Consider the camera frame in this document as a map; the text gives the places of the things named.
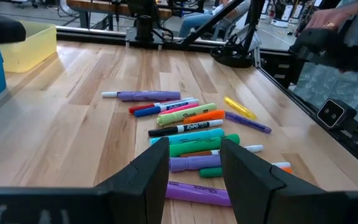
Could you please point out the yellow translucent highlighter pen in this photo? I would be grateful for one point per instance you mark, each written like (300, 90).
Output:
(239, 108)

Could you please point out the yellow translucent plastic bin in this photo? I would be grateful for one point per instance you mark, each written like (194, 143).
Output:
(33, 53)

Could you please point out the person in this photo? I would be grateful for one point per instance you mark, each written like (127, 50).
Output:
(337, 90)
(194, 21)

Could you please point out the pink highlighter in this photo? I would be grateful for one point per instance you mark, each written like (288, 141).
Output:
(182, 108)

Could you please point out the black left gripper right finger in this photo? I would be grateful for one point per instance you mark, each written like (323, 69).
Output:
(275, 202)

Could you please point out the black Expo marker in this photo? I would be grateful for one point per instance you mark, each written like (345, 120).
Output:
(163, 131)

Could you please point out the black table-level camera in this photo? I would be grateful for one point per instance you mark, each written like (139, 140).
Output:
(336, 113)

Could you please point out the wooden workbench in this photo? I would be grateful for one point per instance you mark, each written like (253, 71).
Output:
(104, 6)

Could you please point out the lavender thick marker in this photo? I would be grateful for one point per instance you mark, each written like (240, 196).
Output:
(191, 162)

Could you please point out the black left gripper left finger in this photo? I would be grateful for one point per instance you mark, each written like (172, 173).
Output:
(73, 205)

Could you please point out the orange translucent highlighter pen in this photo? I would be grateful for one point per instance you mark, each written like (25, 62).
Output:
(287, 170)

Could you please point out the green thin marker white barrel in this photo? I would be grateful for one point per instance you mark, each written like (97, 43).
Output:
(210, 172)

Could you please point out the red Expo marker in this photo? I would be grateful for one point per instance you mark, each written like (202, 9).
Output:
(140, 108)

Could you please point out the purple translucent highlighter pen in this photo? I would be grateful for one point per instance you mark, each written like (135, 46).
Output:
(247, 122)

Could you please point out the person's hand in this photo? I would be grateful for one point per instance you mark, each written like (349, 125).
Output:
(328, 18)

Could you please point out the orange highlighter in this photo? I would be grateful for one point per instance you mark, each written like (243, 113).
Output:
(204, 117)

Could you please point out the teal highlighter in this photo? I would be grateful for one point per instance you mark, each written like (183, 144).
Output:
(194, 136)

